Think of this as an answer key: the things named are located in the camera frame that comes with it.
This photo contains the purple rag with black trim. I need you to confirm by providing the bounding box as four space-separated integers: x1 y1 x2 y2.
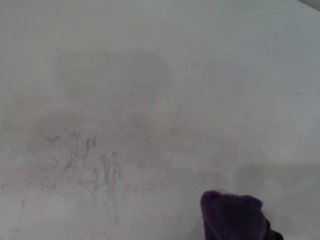
199 189 285 240

